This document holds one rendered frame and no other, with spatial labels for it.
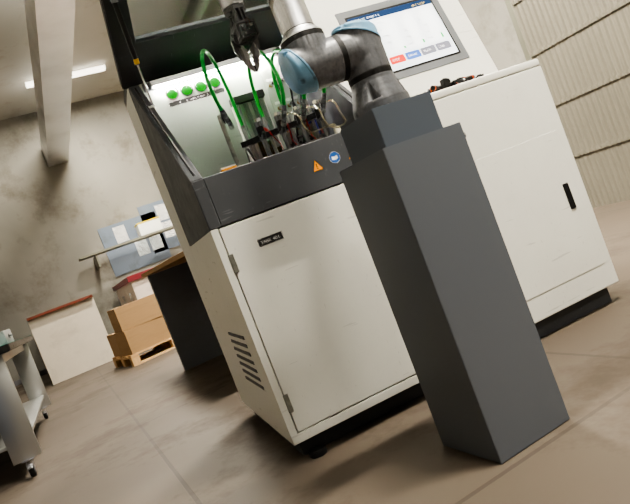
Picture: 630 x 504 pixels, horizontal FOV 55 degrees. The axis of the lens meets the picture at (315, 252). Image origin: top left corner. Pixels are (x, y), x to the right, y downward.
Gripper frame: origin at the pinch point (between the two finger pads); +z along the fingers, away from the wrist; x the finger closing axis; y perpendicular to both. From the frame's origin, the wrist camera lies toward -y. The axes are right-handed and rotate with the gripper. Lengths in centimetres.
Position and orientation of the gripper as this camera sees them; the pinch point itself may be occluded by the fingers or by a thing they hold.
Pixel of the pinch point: (254, 69)
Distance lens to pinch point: 211.9
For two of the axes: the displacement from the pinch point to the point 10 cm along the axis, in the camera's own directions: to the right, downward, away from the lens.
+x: 8.8, -3.5, 3.1
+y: 3.0, -0.8, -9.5
